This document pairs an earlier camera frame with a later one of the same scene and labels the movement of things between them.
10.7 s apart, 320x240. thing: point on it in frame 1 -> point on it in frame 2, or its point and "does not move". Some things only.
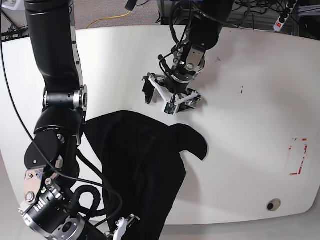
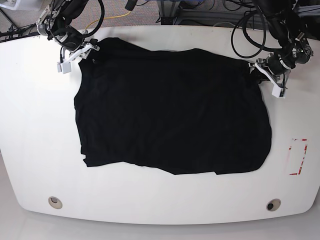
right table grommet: x=273 y=204 does not move
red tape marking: x=300 y=169 does not move
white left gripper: x=122 y=224 -> x=82 y=52
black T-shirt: x=142 y=168 -> x=182 y=111
